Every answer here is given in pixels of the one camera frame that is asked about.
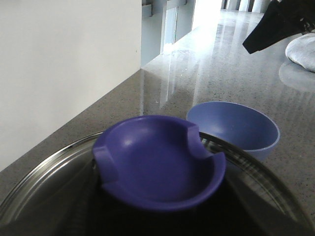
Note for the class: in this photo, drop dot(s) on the glass pot lid blue knob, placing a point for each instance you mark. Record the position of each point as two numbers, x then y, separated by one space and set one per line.
152 176

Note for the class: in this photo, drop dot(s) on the light blue bowl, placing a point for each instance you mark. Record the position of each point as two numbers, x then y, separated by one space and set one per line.
242 126

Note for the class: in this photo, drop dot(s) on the white cloth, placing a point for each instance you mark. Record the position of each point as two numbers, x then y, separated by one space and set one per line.
302 51

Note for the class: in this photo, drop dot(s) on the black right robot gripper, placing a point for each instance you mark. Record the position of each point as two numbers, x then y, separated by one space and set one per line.
282 19

